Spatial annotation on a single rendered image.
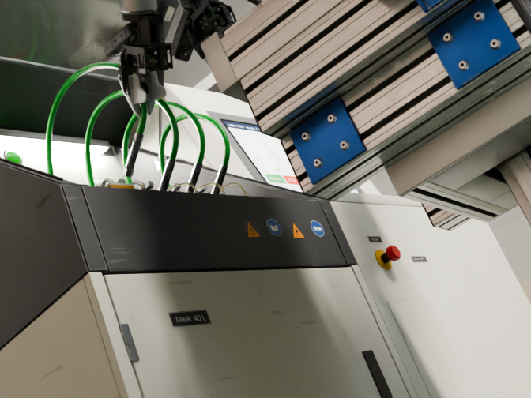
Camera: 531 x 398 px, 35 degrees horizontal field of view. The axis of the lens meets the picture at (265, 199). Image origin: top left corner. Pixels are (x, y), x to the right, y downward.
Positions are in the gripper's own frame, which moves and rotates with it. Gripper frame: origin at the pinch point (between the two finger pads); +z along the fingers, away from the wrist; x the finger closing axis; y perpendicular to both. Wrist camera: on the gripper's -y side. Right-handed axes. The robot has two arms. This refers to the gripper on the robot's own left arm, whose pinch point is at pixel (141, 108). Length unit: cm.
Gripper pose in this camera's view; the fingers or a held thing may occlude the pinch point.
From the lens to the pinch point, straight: 181.0
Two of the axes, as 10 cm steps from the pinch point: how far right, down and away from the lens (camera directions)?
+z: 0.4, 9.5, 3.2
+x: 7.0, -2.6, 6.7
